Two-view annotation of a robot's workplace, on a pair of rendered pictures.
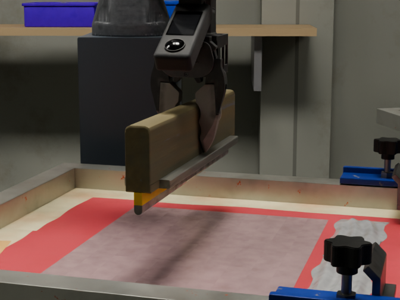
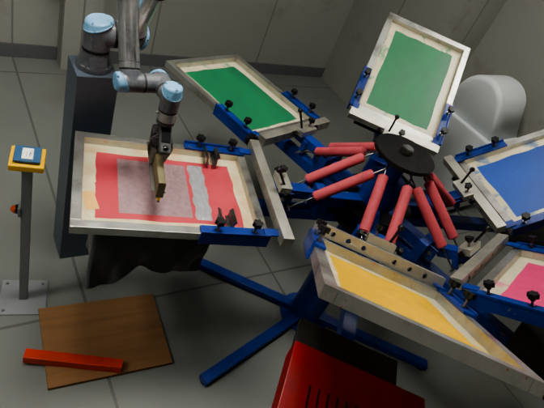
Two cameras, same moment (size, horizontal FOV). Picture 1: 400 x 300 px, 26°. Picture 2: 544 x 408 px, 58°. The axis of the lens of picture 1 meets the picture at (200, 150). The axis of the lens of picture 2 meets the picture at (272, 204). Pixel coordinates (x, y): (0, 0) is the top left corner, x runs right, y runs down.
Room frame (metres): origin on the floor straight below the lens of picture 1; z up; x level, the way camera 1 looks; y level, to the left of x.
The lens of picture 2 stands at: (-0.33, 0.80, 2.36)
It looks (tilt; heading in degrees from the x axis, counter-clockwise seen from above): 38 degrees down; 314
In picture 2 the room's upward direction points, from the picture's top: 25 degrees clockwise
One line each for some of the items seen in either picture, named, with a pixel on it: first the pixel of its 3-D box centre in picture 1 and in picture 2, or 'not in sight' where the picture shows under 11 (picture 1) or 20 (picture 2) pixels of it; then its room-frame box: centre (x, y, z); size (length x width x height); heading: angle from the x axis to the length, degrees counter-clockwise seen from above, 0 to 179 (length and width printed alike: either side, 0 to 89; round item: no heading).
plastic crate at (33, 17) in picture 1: (63, 13); not in sight; (3.53, 0.55, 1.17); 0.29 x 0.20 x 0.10; 88
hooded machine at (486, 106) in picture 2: not in sight; (465, 141); (1.65, -3.27, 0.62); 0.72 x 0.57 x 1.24; 178
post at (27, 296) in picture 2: not in sight; (25, 235); (1.36, 0.45, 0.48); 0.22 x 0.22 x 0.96; 74
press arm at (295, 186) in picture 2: not in sight; (290, 189); (0.94, -0.60, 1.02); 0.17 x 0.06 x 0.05; 74
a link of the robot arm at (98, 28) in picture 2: not in sight; (99, 31); (1.66, 0.12, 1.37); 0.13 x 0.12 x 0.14; 89
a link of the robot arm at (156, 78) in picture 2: not in sight; (157, 83); (1.23, 0.02, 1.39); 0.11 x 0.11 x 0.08; 89
